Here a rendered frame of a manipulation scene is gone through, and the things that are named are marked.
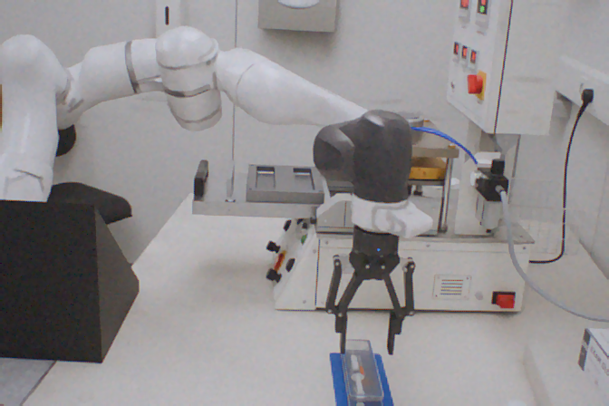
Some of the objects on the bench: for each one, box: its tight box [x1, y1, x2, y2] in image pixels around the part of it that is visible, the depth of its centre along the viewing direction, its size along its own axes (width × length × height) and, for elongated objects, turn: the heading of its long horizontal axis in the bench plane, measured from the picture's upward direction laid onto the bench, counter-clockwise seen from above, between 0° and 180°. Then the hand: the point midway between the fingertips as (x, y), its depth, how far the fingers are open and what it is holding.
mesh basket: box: [508, 178, 585, 256], centre depth 200 cm, size 22×26×13 cm
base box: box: [274, 218, 531, 312], centre depth 164 cm, size 54×38×17 cm
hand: (367, 336), depth 122 cm, fingers open, 8 cm apart
